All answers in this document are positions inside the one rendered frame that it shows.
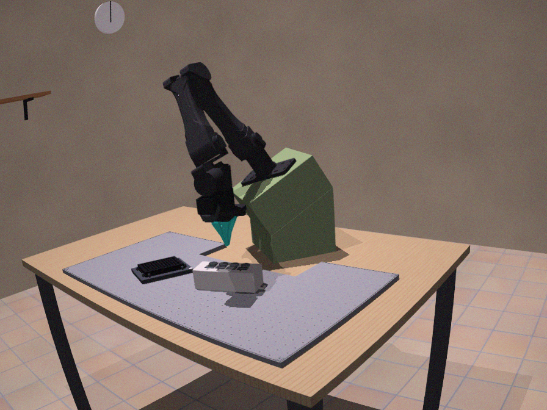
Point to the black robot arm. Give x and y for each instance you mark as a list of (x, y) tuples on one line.
[(194, 93)]

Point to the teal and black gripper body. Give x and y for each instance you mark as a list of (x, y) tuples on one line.
[(239, 210)]

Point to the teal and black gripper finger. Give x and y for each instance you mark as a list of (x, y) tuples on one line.
[(218, 228), (226, 231)]

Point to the white button panel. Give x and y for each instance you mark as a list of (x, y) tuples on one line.
[(226, 276)]

